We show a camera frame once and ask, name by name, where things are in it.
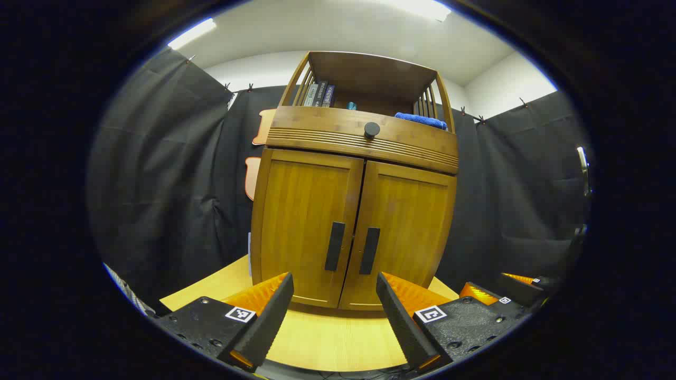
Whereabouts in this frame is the long ceiling light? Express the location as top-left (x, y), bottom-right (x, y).
top-left (391, 0), bottom-right (452, 22)
top-left (168, 17), bottom-right (217, 51)

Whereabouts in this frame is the black door handle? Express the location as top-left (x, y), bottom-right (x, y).
top-left (324, 222), bottom-right (346, 272)
top-left (359, 227), bottom-right (381, 276)

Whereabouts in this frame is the silver metal bar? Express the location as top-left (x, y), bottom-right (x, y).
top-left (576, 146), bottom-right (590, 197)

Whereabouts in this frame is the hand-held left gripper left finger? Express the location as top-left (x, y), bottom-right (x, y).
top-left (153, 272), bottom-right (295, 373)

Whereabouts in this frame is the wooden cabinet door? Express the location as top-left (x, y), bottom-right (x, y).
top-left (338, 160), bottom-right (457, 312)
top-left (259, 149), bottom-right (365, 308)

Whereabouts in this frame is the wooden double-door shoe cabinet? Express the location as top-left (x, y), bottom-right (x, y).
top-left (250, 50), bottom-right (460, 312)

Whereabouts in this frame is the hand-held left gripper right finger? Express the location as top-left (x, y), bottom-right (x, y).
top-left (376, 272), bottom-right (529, 374)

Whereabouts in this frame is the blue folded towel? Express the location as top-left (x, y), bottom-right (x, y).
top-left (395, 112), bottom-right (448, 131)

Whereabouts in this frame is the black backdrop cloth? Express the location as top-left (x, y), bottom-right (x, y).
top-left (87, 47), bottom-right (592, 312)

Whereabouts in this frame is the wooden ribbed drawer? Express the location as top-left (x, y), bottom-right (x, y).
top-left (266, 106), bottom-right (459, 175)

